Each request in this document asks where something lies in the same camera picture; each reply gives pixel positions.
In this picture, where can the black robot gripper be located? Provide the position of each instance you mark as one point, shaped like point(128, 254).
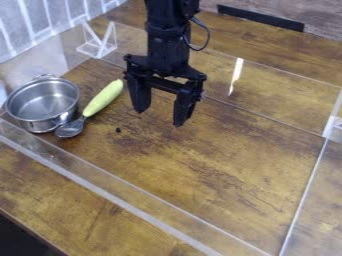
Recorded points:
point(163, 69)

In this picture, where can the green handled metal spoon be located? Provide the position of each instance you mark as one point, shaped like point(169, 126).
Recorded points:
point(104, 97)

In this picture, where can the clear acrylic triangle stand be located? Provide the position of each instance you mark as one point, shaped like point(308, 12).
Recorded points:
point(97, 47)

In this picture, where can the small stainless steel pot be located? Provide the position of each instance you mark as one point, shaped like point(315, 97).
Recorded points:
point(44, 103)

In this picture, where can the black strip on table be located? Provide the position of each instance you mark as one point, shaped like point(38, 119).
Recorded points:
point(260, 18)

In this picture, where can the clear acrylic front barrier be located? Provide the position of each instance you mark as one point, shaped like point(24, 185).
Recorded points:
point(183, 225)

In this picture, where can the clear acrylic barrier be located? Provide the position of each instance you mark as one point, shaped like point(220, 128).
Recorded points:
point(183, 225)
point(315, 230)

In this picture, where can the clear acrylic right barrier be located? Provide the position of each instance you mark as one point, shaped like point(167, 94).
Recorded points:
point(315, 230)

